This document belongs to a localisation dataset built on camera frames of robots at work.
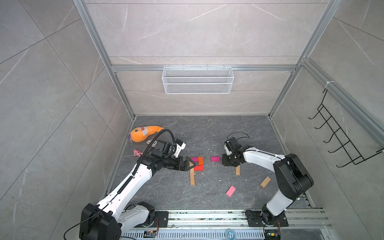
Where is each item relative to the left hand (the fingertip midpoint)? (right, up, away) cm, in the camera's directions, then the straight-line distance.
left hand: (190, 162), depth 76 cm
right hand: (+22, -4, +18) cm, 28 cm away
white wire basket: (+4, +51, +25) cm, 57 cm away
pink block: (+22, -18, +7) cm, 29 cm away
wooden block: (0, -9, +12) cm, 15 cm away
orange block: (+6, -3, +17) cm, 19 cm away
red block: (+5, -7, +16) cm, 18 cm away
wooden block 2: (+1, -11, +11) cm, 16 cm away
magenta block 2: (+3, -2, +20) cm, 20 cm away
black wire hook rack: (+70, +9, -11) cm, 71 cm away
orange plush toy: (-34, +14, +23) cm, 43 cm away
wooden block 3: (+29, -8, +14) cm, 33 cm away
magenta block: (+15, -2, +20) cm, 25 cm away
